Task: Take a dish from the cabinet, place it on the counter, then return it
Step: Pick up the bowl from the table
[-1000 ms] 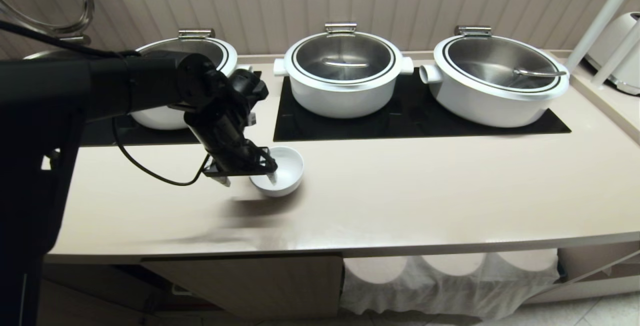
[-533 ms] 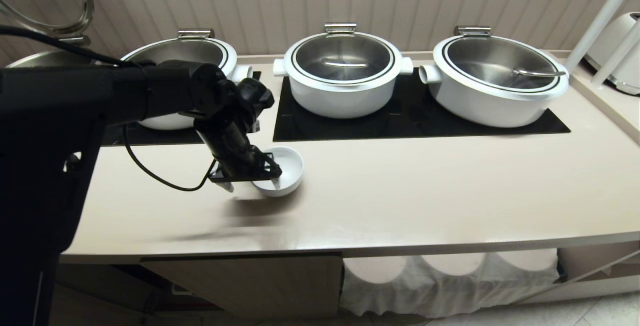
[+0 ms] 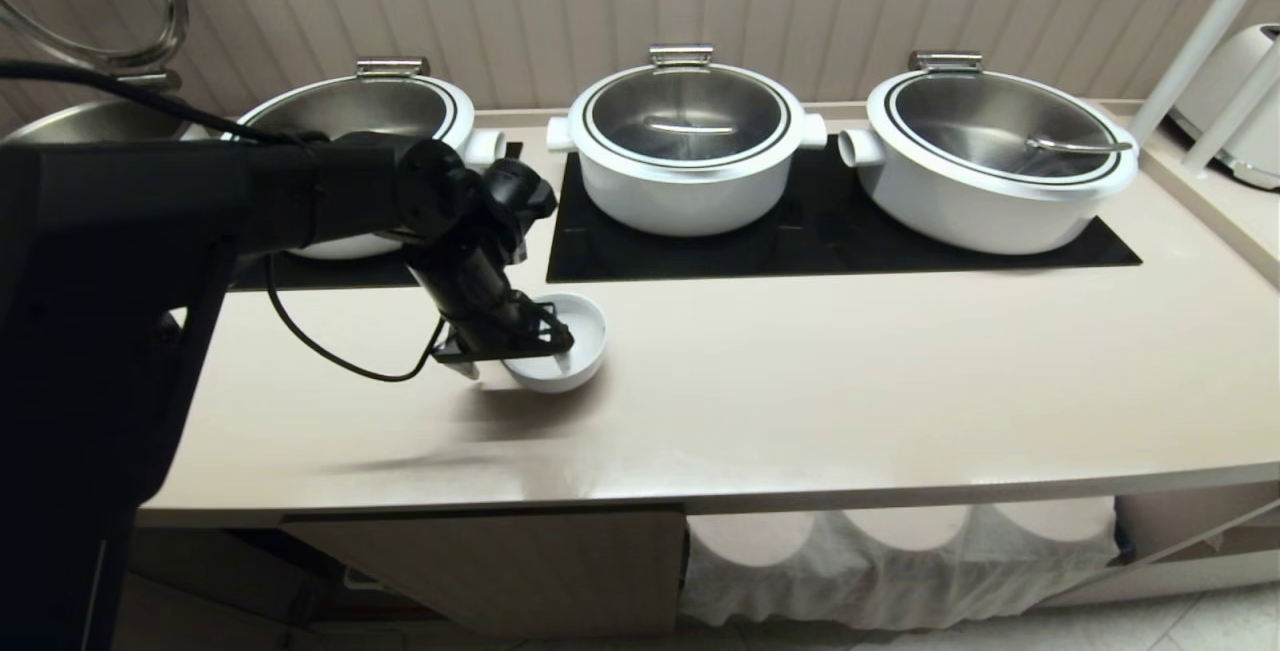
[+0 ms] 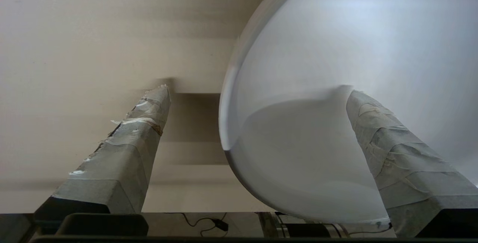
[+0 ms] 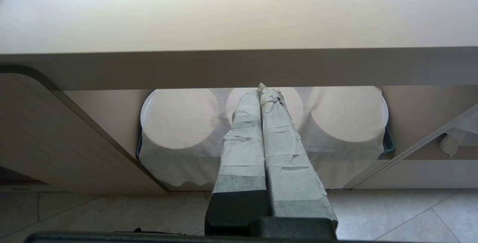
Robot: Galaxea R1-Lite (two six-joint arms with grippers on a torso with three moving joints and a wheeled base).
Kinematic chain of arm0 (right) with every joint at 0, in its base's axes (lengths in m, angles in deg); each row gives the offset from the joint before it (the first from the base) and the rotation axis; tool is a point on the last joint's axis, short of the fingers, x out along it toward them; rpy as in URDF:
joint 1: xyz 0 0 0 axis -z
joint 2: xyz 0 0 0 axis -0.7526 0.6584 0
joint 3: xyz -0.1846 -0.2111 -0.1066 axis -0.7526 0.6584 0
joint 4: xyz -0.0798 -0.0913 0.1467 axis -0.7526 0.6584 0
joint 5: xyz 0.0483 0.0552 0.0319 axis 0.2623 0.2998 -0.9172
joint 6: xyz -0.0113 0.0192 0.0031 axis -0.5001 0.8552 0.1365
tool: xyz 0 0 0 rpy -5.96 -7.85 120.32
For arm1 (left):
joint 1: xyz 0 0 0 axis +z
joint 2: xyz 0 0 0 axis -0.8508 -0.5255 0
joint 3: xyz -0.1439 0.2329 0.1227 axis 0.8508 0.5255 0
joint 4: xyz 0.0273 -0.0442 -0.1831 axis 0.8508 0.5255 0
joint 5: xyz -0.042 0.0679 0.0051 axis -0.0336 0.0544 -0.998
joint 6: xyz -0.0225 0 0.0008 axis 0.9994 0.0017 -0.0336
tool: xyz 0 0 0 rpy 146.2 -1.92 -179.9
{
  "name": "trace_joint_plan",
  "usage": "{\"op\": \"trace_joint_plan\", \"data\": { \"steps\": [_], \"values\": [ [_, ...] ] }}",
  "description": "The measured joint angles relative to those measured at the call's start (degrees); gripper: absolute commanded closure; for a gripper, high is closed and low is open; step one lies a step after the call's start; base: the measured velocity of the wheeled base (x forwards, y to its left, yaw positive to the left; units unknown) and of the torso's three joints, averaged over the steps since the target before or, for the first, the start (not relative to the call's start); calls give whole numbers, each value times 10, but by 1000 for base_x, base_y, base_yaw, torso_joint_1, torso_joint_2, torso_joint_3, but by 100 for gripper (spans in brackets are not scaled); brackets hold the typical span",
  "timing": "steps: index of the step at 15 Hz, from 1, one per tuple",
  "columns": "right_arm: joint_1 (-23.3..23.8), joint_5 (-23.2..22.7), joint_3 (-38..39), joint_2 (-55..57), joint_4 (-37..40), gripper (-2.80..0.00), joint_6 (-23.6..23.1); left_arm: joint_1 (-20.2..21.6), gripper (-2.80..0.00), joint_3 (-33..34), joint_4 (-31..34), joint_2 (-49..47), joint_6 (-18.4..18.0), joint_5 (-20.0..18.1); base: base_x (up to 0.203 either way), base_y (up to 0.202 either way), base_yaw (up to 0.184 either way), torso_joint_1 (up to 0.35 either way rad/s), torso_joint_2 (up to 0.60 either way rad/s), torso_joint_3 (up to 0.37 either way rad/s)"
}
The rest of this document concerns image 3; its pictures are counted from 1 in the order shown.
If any glass lid with white rim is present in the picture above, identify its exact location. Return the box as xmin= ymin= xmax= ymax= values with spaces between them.
xmin=228 ymin=56 xmax=477 ymax=147
xmin=567 ymin=44 xmax=808 ymax=184

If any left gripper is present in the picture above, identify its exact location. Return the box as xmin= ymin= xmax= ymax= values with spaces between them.
xmin=408 ymin=246 xmax=578 ymax=364

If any black cable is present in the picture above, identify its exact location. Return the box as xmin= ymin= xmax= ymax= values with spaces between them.
xmin=264 ymin=253 xmax=447 ymax=384
xmin=0 ymin=59 xmax=331 ymax=147

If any small white bowl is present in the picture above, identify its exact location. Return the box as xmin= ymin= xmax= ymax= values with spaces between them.
xmin=498 ymin=292 xmax=609 ymax=395

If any right white steel pot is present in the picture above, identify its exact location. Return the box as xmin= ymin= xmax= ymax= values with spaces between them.
xmin=866 ymin=50 xmax=1141 ymax=202

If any white pole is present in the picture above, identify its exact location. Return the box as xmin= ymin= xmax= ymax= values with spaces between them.
xmin=1182 ymin=46 xmax=1280 ymax=175
xmin=1129 ymin=0 xmax=1280 ymax=146

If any white dish stack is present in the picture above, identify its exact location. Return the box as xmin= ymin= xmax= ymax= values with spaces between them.
xmin=688 ymin=513 xmax=818 ymax=569
xmin=988 ymin=499 xmax=1117 ymax=545

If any glass lid with steel rim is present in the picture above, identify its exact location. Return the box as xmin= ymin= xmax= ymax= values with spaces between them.
xmin=0 ymin=0 xmax=191 ymax=94

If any white appliance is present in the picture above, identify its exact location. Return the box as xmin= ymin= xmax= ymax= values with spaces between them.
xmin=1168 ymin=23 xmax=1280 ymax=193

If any white pot with side handles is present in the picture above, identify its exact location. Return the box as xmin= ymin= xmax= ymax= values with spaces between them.
xmin=225 ymin=126 xmax=509 ymax=263
xmin=546 ymin=111 xmax=830 ymax=238
xmin=837 ymin=126 xmax=1142 ymax=257

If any steel serving spoon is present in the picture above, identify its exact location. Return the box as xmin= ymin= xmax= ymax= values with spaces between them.
xmin=1026 ymin=135 xmax=1134 ymax=155

